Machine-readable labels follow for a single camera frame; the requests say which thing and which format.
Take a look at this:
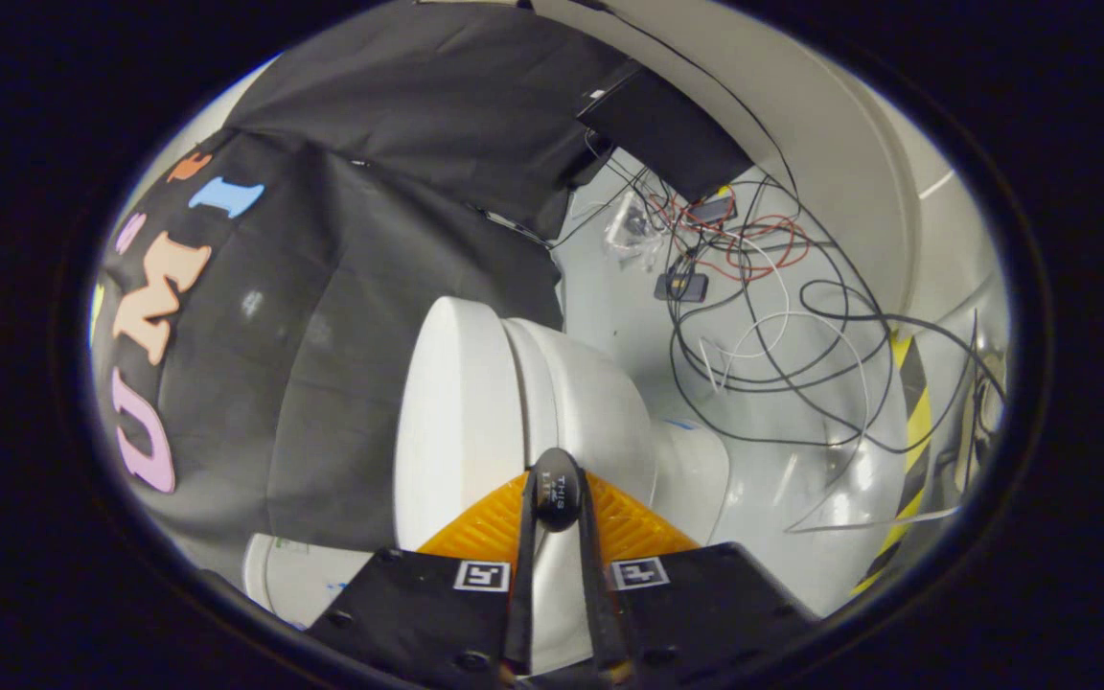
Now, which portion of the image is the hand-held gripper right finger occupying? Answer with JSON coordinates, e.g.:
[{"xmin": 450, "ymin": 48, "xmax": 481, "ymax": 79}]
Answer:
[{"xmin": 575, "ymin": 470, "xmax": 817, "ymax": 687}]

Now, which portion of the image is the white toilet lid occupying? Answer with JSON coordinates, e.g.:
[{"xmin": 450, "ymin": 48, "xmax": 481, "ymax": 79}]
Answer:
[{"xmin": 393, "ymin": 295, "xmax": 603, "ymax": 674}]

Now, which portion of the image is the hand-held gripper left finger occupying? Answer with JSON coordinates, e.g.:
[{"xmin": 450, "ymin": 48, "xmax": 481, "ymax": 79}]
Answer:
[{"xmin": 308, "ymin": 470, "xmax": 540, "ymax": 687}]

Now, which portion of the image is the clear plastic bag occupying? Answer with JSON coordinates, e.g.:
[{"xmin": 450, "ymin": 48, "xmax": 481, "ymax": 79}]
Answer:
[{"xmin": 604, "ymin": 190, "xmax": 670, "ymax": 271}]

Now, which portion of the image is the white toilet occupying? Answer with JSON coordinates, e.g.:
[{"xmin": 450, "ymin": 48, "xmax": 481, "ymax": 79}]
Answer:
[{"xmin": 243, "ymin": 316, "xmax": 735, "ymax": 674}]

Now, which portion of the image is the black backdrop cloth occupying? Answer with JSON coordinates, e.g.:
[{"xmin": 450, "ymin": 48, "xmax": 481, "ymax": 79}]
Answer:
[{"xmin": 92, "ymin": 0, "xmax": 756, "ymax": 578}]

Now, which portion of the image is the yellow black hazard tape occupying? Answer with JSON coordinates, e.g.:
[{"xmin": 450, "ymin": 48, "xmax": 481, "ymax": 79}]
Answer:
[{"xmin": 847, "ymin": 330, "xmax": 938, "ymax": 597}]

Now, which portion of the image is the tangle of floor cables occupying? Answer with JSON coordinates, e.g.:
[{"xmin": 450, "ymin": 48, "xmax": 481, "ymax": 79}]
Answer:
[{"xmin": 552, "ymin": 125, "xmax": 1009, "ymax": 538}]

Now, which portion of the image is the small black adapter box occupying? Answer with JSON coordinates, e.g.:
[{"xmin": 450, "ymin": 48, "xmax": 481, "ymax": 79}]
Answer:
[{"xmin": 654, "ymin": 270, "xmax": 710, "ymax": 304}]

